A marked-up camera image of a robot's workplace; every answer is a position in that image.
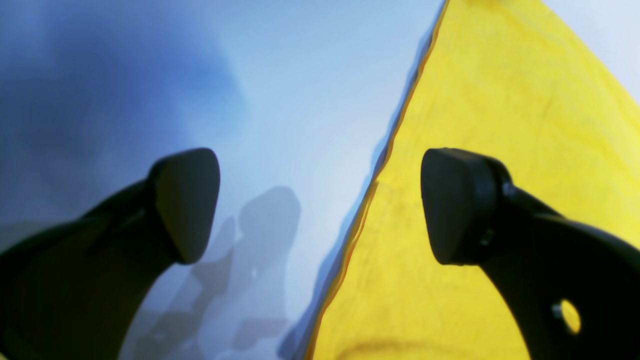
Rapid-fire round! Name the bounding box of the yellow t-shirt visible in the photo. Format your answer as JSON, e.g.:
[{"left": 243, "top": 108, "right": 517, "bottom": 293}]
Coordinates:
[{"left": 289, "top": 0, "right": 639, "bottom": 360}]

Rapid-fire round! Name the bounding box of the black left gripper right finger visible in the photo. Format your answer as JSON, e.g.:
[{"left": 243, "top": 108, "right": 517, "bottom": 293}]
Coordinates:
[{"left": 420, "top": 148, "right": 640, "bottom": 360}]

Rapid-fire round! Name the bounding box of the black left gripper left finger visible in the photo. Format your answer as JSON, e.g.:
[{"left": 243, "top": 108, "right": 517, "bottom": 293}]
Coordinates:
[{"left": 1, "top": 147, "right": 221, "bottom": 360}]

